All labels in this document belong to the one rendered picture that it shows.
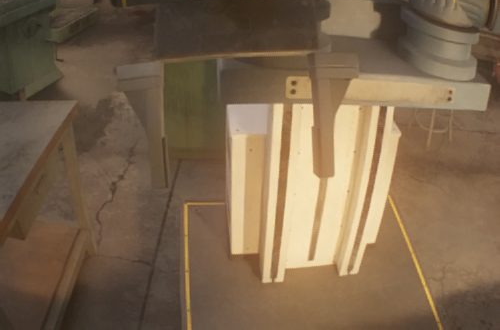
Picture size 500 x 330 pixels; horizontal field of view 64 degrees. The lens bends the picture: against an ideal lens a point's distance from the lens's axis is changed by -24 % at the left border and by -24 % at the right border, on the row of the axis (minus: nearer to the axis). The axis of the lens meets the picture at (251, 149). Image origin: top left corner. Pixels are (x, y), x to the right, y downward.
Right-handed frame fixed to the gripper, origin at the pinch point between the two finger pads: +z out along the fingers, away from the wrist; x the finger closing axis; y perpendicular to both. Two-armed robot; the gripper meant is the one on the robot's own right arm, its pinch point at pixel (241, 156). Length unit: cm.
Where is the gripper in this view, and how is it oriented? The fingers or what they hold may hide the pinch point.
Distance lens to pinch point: 41.9
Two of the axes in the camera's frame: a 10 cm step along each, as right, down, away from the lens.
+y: -0.8, -1.2, 9.9
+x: -10.0, 0.6, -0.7
